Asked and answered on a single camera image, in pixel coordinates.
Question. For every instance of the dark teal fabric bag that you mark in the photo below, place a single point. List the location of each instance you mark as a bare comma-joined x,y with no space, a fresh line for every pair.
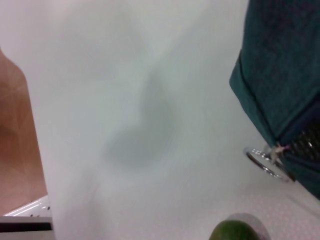
280,62

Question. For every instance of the green cucumber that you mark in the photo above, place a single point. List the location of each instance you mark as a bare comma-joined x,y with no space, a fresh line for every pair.
235,231

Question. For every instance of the white perforated base plate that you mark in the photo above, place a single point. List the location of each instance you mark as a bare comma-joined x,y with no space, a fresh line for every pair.
27,212

